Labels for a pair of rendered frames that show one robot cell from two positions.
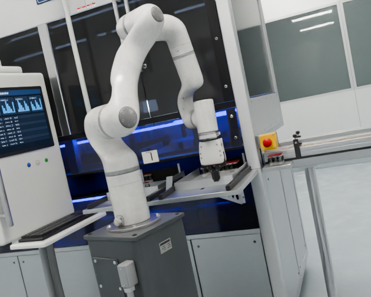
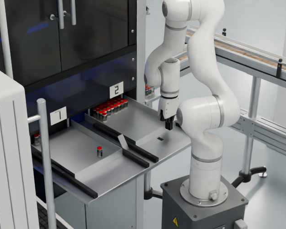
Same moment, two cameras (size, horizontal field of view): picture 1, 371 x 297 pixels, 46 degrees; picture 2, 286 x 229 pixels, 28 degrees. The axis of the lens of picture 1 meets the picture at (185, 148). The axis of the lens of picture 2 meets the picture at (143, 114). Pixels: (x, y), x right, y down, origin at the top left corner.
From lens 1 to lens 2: 245 cm
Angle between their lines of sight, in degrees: 68
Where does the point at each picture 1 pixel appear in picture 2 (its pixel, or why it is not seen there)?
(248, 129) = (142, 69)
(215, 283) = (98, 215)
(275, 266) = (141, 179)
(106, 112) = (232, 110)
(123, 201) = (219, 178)
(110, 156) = (217, 144)
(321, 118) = not seen: outside the picture
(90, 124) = (206, 121)
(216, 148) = (177, 102)
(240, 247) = not seen: hidden behind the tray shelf
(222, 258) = not seen: hidden behind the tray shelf
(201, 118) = (176, 79)
